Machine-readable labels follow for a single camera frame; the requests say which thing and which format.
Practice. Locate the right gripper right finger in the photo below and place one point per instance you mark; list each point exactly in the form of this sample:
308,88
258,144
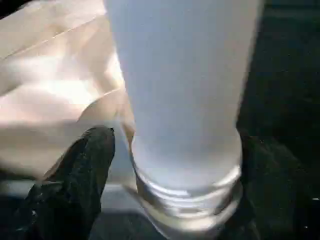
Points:
280,200

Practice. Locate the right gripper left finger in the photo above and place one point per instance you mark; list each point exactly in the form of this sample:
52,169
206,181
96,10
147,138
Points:
70,195

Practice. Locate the white plastic table top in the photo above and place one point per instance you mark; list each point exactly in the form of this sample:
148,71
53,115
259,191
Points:
55,90

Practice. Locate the white plastic table leg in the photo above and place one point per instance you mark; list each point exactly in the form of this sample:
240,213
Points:
185,90

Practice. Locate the black work mat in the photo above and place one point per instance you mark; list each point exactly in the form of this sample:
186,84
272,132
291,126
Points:
285,75

